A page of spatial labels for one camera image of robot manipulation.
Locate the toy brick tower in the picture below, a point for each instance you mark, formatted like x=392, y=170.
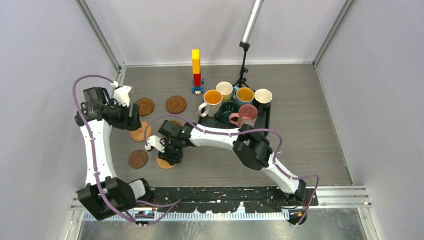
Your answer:
x=198, y=81

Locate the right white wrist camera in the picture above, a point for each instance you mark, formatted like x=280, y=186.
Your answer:
x=155, y=142

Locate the dark green mug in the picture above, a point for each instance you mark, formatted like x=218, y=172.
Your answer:
x=226, y=109

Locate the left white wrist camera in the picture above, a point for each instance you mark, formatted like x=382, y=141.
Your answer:
x=121, y=93

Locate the blue patterned mug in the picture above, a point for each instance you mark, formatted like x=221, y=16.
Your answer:
x=243, y=95

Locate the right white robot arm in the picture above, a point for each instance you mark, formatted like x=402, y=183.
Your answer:
x=250, y=146

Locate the dark brown wooden coaster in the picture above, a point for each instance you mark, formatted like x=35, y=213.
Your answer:
x=138, y=159

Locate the rattan coaster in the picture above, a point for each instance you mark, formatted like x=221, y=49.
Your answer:
x=142, y=133
x=164, y=164

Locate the black tripod stand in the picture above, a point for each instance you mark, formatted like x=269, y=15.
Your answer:
x=242, y=80

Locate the rattan coaster front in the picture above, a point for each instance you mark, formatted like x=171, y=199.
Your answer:
x=142, y=133

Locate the floral white mug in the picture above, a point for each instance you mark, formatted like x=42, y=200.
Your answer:
x=212, y=101

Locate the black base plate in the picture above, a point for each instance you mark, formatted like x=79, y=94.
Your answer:
x=255, y=199

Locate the cream yellow mug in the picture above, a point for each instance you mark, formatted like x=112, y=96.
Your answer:
x=226, y=90

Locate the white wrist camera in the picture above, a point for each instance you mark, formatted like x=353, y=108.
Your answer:
x=155, y=142
x=121, y=93

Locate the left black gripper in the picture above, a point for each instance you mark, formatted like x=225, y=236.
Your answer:
x=134, y=122

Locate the silver metal pole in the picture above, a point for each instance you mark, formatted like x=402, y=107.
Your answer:
x=251, y=21

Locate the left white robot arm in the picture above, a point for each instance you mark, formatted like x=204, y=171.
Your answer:
x=104, y=194

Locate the pink ghost mug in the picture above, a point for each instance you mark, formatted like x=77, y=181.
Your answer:
x=246, y=115

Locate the black white-inside mug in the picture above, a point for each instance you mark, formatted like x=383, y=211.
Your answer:
x=262, y=100

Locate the black serving tray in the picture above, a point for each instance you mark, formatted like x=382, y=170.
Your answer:
x=262, y=121

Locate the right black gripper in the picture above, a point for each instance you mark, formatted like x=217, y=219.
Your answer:
x=172, y=159

